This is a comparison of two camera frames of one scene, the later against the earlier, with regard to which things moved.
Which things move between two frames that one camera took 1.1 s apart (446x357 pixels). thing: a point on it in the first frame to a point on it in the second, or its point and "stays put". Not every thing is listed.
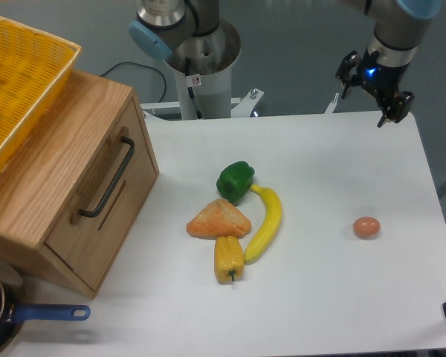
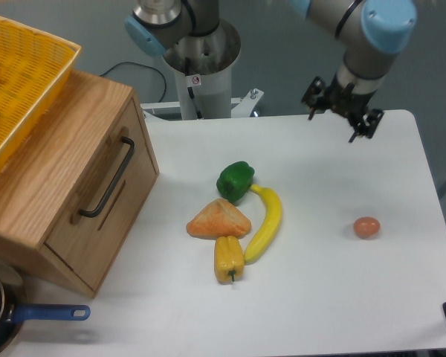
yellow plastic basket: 31,68 stays put
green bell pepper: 234,181 stays put
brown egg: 366,227 stays put
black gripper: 382,80 to 343,100
